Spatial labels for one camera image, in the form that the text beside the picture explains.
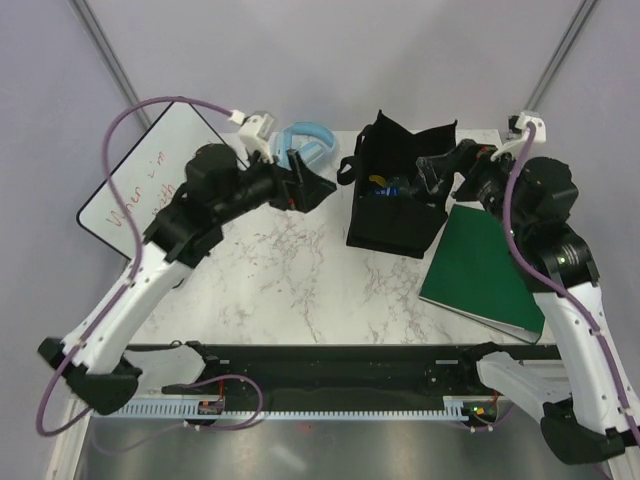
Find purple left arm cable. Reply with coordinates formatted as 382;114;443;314
35;96;236;437

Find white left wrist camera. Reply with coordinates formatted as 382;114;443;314
238;112;275;164

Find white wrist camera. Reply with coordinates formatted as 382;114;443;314
491;110;547;161
238;112;275;164

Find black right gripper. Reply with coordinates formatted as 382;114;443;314
418;137;530;239

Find green binder folder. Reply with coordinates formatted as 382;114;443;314
419;204;545;344

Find whiteboard with red writing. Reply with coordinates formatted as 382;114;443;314
76;103;248;259

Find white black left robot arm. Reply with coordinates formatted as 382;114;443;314
38;144;336;415

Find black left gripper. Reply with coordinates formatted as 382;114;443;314
215;144;337;225

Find black canvas bag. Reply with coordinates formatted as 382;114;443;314
336;113;457;259

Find white cable duct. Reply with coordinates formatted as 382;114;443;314
108;397;499;422

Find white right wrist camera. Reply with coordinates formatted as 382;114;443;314
491;110;547;161

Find light blue headphones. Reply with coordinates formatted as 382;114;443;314
270;122;338;174

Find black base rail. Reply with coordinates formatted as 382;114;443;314
119;343;564;414

